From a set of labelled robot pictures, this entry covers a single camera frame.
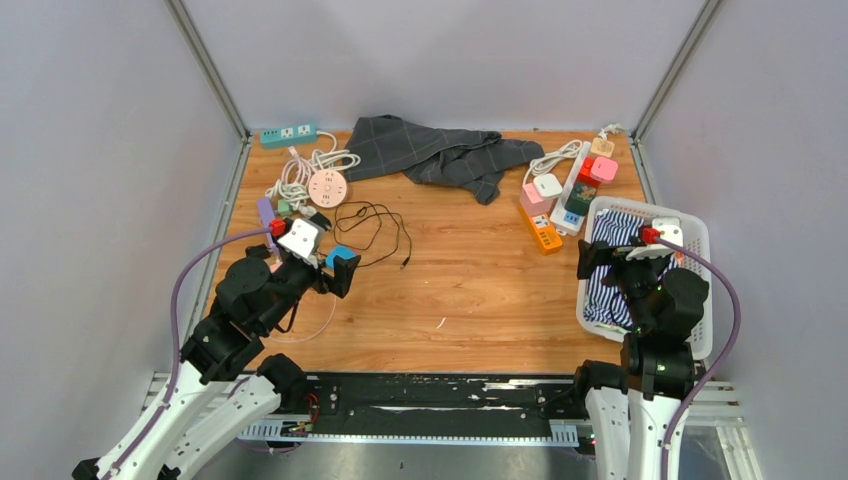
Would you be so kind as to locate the dark green plug adapter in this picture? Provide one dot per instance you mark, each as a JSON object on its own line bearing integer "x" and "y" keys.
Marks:
{"x": 580, "y": 198}

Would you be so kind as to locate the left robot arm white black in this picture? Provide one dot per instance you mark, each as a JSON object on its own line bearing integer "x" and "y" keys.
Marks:
{"x": 205, "y": 405}

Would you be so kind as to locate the pink square plug adapter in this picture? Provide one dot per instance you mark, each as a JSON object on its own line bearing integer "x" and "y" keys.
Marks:
{"x": 603, "y": 169}

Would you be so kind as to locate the black power adapter brick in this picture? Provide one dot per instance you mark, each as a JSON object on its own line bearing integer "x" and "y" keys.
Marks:
{"x": 320, "y": 221}

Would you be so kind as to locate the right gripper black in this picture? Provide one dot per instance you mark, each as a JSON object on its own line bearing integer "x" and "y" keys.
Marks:
{"x": 592, "y": 254}

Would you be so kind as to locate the pink cube socket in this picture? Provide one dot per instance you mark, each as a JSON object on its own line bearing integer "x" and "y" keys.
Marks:
{"x": 532, "y": 202}

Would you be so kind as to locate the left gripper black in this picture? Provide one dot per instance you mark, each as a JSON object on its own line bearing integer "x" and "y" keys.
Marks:
{"x": 340, "y": 281}

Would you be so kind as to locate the blue white striped cloth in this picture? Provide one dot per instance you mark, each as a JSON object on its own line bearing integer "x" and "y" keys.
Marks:
{"x": 604, "y": 304}

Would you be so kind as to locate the orange power strip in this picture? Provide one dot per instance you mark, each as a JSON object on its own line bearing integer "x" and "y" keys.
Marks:
{"x": 543, "y": 232}

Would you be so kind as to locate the teal power strip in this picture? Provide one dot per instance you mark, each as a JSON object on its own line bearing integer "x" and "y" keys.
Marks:
{"x": 285, "y": 137}

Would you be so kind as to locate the beige tag adapter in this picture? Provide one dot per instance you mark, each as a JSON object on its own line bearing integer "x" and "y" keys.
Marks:
{"x": 601, "y": 147}

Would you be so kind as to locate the long white power strip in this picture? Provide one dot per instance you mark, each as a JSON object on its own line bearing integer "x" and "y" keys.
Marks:
{"x": 565, "y": 220}

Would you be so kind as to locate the white square plug adapter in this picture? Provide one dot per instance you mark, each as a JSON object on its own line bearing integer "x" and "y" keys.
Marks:
{"x": 547, "y": 186}

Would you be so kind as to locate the round pink power socket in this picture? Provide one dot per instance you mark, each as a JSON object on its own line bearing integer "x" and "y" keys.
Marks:
{"x": 327, "y": 188}

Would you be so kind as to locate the blue square plug adapter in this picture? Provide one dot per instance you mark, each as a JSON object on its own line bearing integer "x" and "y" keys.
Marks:
{"x": 339, "y": 252}

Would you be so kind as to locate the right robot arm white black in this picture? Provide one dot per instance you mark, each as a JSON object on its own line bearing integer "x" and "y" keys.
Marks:
{"x": 636, "y": 407}

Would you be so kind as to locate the black mounting base rail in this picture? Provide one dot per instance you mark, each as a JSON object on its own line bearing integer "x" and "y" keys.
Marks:
{"x": 442, "y": 405}

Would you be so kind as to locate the dark grey checked cloth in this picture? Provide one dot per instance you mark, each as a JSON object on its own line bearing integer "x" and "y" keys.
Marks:
{"x": 474, "y": 160}

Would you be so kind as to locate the purple USB power strip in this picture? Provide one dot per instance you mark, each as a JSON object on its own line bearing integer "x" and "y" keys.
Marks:
{"x": 267, "y": 214}

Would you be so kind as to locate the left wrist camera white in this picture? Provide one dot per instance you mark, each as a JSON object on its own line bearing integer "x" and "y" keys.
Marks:
{"x": 302, "y": 240}

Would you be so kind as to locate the red plug adapter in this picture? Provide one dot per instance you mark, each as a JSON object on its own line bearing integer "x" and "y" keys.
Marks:
{"x": 585, "y": 176}

